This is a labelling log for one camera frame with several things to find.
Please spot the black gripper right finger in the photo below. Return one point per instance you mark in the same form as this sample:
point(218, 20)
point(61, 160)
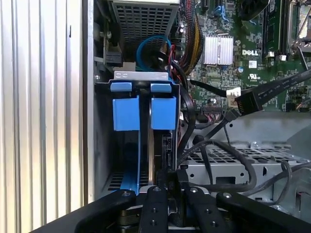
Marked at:
point(206, 211)

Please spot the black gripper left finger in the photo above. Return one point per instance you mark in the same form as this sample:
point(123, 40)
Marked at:
point(154, 211)

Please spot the hard disk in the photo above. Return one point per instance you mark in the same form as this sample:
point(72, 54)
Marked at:
point(131, 157)

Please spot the blue disk bay guide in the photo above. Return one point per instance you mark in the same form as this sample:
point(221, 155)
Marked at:
point(126, 114)

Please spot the metal drive cage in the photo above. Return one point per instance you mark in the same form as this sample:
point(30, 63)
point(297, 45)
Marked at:
point(243, 167)

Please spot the black open PC case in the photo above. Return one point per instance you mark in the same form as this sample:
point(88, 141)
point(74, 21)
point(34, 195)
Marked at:
point(88, 72)

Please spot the black port connector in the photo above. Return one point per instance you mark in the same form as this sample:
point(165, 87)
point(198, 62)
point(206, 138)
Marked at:
point(113, 58)

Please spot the silver chipset heatsink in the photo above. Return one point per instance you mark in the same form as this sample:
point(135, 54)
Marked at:
point(218, 49)

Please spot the green motherboard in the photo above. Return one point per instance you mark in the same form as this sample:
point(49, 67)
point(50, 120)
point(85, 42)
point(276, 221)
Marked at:
point(213, 21)

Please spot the silver power supply box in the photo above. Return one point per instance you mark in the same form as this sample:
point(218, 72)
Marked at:
point(143, 21)

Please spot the CPU socket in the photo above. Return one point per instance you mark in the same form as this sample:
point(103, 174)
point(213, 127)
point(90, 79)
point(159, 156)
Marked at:
point(301, 21)

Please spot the silver bay bracket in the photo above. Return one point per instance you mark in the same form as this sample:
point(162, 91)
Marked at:
point(141, 75)

